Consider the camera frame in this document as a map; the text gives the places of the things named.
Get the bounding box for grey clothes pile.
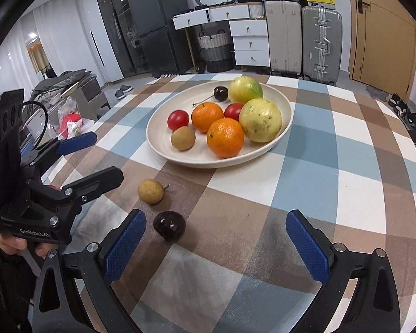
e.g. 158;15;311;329
30;69;110;120

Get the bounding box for person's left hand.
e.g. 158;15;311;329
0;230;59;259

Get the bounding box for dark cherry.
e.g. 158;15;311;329
213;86;228;102
153;211;186;243

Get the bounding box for white drawer cabinet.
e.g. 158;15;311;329
173;2;270;68

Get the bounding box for orange mandarin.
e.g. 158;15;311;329
191;102;224;134
206;118;244;159

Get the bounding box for red cherry tomato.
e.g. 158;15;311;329
224;102;244;121
168;110;189;132

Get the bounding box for red white plastic bag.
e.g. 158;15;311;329
58;97;83;139

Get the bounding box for yellow spotted passion fruit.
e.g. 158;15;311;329
239;99;282;143

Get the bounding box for woven laundry basket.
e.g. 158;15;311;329
197;29;234;73

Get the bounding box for checkered tablecloth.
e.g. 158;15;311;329
46;74;416;332

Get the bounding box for brown longan with calyx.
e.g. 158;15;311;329
170;126;196;151

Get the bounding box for yellow-green passion fruit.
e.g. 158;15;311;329
228;76;263;104

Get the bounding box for cream oval plate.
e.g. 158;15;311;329
146;81;294;168

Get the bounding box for beige suitcase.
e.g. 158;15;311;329
264;1;302;76

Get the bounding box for tan longan fruit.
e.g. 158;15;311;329
137;179;165;205

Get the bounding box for wooden door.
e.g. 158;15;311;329
349;0;416;101

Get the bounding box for silver aluminium suitcase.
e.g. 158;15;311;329
301;6;343;85

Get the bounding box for white wardrobe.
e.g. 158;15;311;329
77;0;124;84

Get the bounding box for yellow black box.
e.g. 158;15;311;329
306;0;336;10

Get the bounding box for grey slippers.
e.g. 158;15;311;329
115;85;133;101

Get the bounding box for black refrigerator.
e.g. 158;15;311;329
128;0;192;77

